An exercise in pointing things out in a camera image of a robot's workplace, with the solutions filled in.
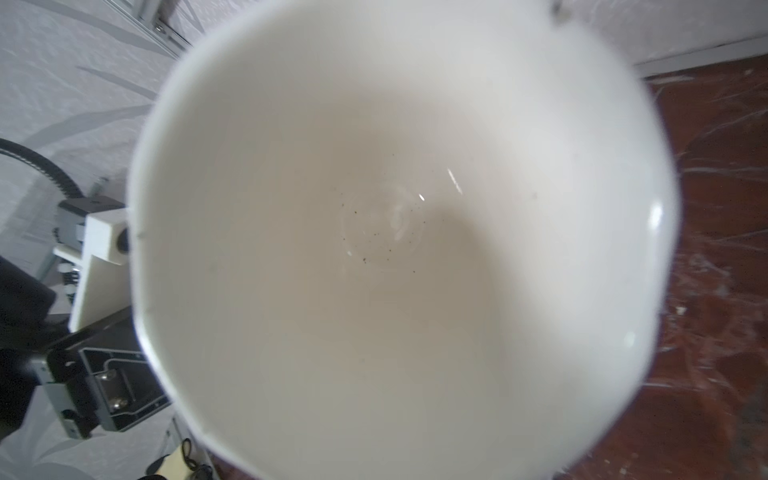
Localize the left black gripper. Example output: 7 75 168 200
31 307 170 440

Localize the white ceramic mug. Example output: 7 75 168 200
127 1 681 479

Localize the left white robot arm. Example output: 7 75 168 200
1 140 170 440

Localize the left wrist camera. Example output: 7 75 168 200
53 196 131 332

